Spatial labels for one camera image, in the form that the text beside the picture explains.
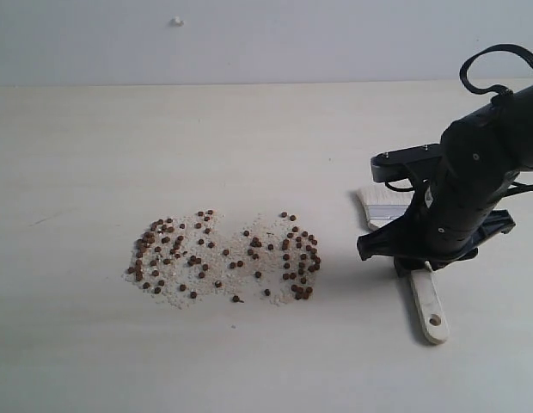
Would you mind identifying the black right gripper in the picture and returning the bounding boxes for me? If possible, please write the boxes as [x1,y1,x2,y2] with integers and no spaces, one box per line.
[357,171,516,271]

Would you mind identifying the wooden paint brush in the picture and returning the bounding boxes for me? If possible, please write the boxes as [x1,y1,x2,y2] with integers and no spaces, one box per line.
[356,186,450,345]

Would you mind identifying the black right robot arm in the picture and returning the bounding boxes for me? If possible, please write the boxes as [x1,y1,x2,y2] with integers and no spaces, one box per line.
[357,85,533,270]

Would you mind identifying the brown beads and crumbs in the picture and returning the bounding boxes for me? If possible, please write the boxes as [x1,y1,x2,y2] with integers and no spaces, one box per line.
[123,209,322,308]

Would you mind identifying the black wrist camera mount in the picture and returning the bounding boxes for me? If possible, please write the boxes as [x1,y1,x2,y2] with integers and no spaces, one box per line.
[371,144,442,187]

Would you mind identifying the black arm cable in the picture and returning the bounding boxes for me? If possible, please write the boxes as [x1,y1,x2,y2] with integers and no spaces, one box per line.
[459,42,533,98]

